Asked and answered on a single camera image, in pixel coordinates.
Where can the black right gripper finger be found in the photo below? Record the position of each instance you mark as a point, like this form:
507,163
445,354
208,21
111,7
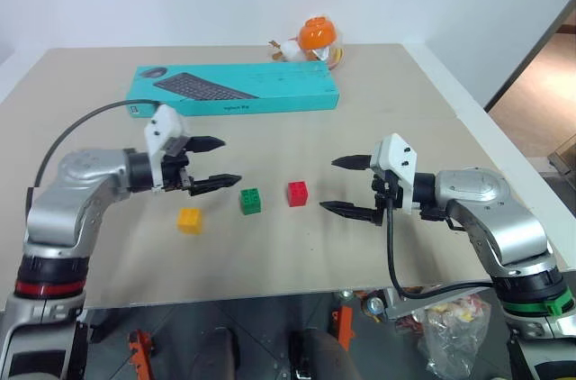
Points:
353,161
348,210

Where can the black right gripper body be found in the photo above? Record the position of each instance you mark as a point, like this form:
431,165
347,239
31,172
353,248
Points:
383,193

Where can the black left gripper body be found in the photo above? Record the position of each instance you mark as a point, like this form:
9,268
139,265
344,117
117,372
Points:
176,169

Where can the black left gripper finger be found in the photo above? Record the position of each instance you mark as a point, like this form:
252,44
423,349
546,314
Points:
213,184
204,144

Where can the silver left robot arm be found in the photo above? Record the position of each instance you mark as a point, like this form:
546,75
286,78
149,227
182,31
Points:
67,204

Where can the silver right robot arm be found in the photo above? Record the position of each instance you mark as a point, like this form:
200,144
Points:
499,213

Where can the green toy cube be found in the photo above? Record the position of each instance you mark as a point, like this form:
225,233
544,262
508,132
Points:
250,201

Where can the yellow toy cube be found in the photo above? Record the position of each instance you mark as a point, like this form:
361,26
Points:
190,220

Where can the red toy cube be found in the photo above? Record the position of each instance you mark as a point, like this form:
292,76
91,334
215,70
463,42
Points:
297,193

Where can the teal keyboard box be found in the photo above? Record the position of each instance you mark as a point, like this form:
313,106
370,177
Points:
234,87

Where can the orange clamp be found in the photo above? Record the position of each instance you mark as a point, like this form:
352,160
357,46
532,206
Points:
345,323
140,348

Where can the orange toy in plastic bag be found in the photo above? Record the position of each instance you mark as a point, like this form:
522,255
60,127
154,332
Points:
315,38

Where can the clear plastic bag of items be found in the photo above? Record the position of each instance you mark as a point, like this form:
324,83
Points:
450,335

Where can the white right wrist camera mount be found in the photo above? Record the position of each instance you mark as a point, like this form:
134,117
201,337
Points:
398,164

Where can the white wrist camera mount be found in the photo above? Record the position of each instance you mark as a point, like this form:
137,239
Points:
164,128
398,164

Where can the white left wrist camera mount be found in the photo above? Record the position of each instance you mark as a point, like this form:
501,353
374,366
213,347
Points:
164,128

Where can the grey metal bracket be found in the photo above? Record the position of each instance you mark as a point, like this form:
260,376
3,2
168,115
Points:
418,303

